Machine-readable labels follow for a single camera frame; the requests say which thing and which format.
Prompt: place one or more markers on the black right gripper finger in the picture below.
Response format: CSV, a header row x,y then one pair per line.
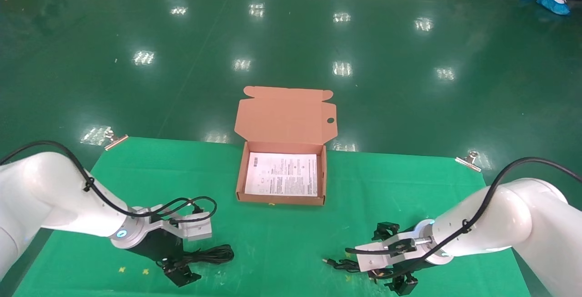
x,y
385,232
404,284

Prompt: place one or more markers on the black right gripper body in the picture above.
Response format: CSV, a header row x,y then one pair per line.
x,y
409,272

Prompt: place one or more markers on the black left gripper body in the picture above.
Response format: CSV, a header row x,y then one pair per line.
x,y
157,244

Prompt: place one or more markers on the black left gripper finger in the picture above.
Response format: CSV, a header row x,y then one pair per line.
x,y
184,279
172,263

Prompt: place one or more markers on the black computer mouse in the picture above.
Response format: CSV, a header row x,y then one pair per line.
x,y
341,264

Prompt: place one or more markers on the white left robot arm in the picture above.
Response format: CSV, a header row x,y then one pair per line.
x,y
50,197

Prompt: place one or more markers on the brown cardboard box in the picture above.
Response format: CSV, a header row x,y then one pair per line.
x,y
284,119

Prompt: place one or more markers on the green table cloth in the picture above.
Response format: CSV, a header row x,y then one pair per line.
x,y
282,242

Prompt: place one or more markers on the metal binder clip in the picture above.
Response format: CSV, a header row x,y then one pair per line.
x,y
116,141
468,161

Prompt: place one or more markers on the white printed paper sheet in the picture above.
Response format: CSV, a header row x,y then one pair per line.
x,y
282,174

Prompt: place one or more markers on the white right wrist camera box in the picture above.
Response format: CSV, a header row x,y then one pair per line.
x,y
386,254

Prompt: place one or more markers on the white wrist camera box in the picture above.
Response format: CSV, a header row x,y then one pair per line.
x,y
195,229
386,254

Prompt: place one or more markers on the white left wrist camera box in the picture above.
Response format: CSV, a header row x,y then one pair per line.
x,y
195,229

